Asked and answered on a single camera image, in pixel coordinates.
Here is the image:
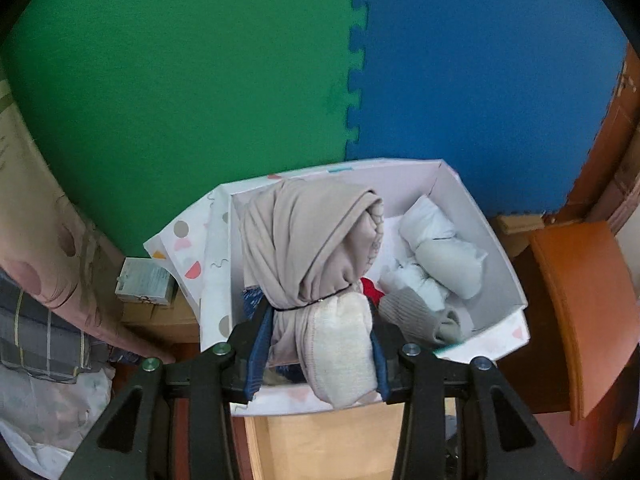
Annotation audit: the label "white shoebox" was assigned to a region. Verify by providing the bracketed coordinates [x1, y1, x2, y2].
[220, 158, 529, 361]

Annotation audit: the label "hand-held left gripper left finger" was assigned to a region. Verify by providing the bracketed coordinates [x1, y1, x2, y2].
[59, 302, 276, 480]

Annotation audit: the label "red garment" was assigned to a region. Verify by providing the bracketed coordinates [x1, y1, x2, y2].
[361, 277, 386, 306]

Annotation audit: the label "brown wooden door frame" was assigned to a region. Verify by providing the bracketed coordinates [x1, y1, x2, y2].
[565, 42, 640, 233]

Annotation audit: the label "blue foam wall mat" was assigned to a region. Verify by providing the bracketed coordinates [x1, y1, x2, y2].
[345, 0, 631, 226]

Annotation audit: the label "grey plaid blanket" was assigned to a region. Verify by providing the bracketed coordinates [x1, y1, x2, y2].
[0, 272, 113, 386]

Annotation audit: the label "brown cardboard box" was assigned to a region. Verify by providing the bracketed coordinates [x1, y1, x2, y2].
[120, 290, 203, 346]

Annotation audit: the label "white rolled underwear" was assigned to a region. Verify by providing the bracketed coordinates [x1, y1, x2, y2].
[399, 195, 457, 256]

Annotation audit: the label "small green white carton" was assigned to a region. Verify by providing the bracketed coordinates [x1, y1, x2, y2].
[114, 257, 176, 306]

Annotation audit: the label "white plastic bag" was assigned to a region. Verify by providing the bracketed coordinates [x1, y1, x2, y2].
[0, 360, 116, 478]

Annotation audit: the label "orange wooden chair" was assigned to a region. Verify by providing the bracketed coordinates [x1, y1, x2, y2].
[492, 215, 640, 476]

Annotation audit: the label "beige underwear bundle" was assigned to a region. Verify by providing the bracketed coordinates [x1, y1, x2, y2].
[240, 177, 386, 408]

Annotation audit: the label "floral pillow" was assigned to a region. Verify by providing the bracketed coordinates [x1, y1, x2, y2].
[0, 60, 176, 366]

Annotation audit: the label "white crumpled underwear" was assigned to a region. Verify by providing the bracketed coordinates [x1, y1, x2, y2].
[380, 257, 451, 313]

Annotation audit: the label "white patterned cover sheet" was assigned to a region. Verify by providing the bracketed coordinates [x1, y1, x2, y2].
[144, 157, 531, 417]

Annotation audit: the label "dark blue patterned garment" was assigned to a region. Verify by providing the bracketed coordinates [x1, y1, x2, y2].
[241, 287, 266, 326]

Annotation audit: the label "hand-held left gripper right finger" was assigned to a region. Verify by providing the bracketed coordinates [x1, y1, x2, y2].
[367, 300, 576, 480]

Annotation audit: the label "green foam wall mat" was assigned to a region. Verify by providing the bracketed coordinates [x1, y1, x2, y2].
[0, 0, 373, 261]

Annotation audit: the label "grey ribbed sock bundle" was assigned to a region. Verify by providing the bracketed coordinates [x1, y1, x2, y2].
[377, 287, 476, 346]

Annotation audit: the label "white socks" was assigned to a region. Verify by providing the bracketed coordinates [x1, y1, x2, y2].
[417, 237, 488, 298]

